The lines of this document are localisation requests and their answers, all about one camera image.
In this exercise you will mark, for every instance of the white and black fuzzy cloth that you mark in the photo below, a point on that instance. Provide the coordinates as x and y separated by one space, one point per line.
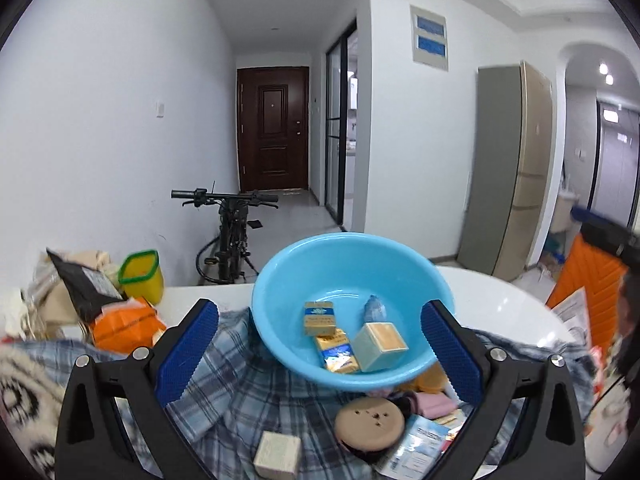
25 405

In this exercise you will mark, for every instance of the beige refrigerator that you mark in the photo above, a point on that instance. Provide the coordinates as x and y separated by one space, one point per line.
505 175

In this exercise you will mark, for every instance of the black framed glass sliding door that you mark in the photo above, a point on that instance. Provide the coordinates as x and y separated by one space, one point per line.
341 125

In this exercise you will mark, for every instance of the white wall switch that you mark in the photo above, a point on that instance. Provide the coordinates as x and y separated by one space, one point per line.
160 108

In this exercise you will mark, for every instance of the orange plastic bag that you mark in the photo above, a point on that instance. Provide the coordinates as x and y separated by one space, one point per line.
125 322

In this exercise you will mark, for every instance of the pink pouch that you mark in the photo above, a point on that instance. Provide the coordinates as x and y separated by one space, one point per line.
434 402

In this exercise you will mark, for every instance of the blue plaid cloth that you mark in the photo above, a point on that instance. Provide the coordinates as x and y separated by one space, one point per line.
240 400

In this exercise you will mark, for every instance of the blue and white carton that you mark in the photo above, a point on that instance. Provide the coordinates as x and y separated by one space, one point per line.
417 447

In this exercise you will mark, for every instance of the dark jar with beige lid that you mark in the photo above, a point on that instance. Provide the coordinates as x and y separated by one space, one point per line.
370 426

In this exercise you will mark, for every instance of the red and yellow box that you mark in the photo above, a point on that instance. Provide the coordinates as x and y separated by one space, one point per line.
450 422

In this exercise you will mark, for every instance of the black plastic bag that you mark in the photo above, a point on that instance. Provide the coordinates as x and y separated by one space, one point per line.
82 287

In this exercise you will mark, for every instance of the black bicycle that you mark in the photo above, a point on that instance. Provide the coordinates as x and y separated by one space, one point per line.
230 232

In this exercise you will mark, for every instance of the white printed paper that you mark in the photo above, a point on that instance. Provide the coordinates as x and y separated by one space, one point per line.
575 310

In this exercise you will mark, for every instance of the cream cardboard box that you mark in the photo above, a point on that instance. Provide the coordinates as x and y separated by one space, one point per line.
277 455

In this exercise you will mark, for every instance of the yellow container with green rim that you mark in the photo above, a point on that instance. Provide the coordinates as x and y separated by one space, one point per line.
141 277

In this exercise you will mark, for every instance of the cream box with tan top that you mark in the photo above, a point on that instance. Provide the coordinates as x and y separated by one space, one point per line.
380 349

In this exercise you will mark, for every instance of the white wall panel blue windows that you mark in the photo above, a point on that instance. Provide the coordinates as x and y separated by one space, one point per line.
430 37

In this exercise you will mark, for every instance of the small orange round container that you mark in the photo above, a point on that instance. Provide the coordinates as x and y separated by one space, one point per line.
432 380

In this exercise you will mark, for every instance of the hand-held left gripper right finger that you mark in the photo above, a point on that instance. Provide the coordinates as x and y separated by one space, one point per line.
452 355

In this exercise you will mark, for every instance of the light blue plastic basin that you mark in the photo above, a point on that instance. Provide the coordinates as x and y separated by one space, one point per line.
300 290

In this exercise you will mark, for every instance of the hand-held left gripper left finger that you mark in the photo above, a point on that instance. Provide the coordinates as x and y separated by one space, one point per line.
187 352

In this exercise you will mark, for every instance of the dark brown door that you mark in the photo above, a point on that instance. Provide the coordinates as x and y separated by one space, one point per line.
272 130

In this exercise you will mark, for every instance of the small gold box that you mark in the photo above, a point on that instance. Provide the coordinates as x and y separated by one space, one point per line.
318 318

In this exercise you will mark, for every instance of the orange ribbed box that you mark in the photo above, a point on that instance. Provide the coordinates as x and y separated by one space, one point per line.
587 280

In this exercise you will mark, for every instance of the gold and blue packet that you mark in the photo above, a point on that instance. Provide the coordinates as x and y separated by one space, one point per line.
339 353

